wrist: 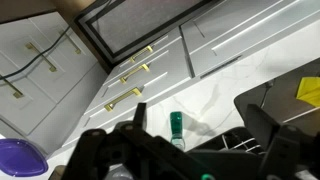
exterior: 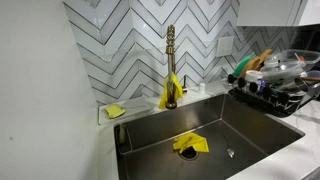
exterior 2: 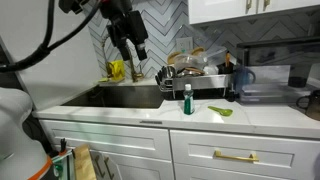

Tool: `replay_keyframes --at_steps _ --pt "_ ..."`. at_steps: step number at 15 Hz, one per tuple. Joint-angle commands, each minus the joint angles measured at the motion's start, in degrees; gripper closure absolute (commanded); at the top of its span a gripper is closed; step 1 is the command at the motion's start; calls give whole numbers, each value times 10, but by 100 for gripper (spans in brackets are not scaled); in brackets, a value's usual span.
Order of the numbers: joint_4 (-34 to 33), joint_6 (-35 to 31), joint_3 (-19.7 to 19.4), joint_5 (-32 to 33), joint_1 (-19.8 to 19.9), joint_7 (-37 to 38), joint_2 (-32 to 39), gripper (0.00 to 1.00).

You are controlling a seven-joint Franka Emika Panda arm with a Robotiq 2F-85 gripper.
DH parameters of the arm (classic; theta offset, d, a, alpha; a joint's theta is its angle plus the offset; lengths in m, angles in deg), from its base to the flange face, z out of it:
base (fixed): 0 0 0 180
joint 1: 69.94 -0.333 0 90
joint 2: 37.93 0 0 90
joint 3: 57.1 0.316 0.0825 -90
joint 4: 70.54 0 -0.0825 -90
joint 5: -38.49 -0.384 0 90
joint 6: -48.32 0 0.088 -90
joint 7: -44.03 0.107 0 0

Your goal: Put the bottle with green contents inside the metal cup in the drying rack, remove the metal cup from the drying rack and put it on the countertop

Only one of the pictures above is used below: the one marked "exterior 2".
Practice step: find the white drawer front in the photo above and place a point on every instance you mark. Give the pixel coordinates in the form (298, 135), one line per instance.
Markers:
(278, 157)

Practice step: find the stainless steel sink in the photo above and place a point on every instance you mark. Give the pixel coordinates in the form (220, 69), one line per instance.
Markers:
(119, 97)

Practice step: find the black appliance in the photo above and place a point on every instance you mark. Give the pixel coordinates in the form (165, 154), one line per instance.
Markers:
(282, 68)

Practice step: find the clear plastic container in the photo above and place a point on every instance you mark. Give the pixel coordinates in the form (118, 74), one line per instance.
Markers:
(208, 58)

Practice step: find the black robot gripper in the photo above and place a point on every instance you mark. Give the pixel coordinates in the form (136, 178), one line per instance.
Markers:
(126, 23)

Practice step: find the bottle with green contents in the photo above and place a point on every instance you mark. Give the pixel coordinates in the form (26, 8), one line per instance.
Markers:
(188, 100)

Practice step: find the gold drawer handle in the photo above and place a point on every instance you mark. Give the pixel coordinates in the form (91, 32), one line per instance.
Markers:
(250, 158)

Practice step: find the gold spring faucet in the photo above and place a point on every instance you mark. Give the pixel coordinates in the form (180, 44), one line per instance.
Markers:
(135, 76)

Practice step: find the blue pitcher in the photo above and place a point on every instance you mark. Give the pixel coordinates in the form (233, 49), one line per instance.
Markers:
(243, 76)

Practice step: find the yellow sponge holder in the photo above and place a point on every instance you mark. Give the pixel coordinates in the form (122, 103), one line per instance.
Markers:
(117, 70)

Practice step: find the black glass mug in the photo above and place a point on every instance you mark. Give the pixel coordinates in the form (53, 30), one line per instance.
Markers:
(312, 110)

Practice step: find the white wall outlet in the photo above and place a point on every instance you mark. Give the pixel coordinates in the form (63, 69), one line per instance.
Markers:
(184, 44)

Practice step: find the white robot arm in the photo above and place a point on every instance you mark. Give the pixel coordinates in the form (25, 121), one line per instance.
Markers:
(23, 158)

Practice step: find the white upper cabinet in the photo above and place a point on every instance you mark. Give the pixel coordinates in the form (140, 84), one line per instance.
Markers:
(204, 11)

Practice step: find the green plastic spoon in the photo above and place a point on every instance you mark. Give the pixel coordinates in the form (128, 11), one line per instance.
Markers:
(222, 112)

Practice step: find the metal dish drying rack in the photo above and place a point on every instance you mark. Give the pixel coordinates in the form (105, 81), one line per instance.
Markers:
(204, 87)

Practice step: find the wooden cutting board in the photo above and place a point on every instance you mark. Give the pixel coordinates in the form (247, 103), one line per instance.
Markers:
(83, 166)

